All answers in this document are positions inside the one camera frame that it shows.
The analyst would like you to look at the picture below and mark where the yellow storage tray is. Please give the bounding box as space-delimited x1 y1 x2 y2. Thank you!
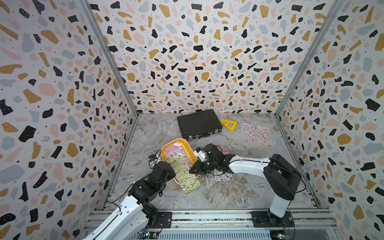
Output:
161 138 198 169

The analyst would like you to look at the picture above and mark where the green animal sticker sheet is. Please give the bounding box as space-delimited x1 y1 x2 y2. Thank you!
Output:
167 154 200 194

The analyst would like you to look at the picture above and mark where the holographic sticker sheet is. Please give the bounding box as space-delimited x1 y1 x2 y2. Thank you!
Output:
216 172 234 182

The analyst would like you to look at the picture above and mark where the pink cat sticker sheet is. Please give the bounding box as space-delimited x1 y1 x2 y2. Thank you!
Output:
165 143 193 168

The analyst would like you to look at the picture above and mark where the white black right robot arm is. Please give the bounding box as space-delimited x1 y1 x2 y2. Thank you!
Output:
189 144 304 227

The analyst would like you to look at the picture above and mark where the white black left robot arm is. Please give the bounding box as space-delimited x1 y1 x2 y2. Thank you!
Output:
85 161 176 240

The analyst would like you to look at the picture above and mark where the yellow triangle ruler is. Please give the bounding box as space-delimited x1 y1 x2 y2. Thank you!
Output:
220 119 238 132

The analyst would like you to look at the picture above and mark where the black briefcase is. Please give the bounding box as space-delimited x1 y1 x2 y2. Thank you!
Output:
177 110 223 141

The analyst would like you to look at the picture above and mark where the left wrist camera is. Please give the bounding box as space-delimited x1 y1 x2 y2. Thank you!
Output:
149 154 160 169

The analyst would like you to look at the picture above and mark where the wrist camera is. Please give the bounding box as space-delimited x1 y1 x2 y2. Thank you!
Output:
149 154 160 169
194 148 208 162

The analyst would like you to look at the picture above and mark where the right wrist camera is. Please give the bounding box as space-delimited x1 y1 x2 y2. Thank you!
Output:
194 148 208 162

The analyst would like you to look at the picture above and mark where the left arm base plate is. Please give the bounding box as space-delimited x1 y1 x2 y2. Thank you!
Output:
146 212 173 229

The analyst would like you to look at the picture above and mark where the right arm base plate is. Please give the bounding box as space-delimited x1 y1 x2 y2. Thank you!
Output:
251 210 294 228

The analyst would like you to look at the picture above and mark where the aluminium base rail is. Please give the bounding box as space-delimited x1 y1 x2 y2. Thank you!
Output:
86 209 337 240

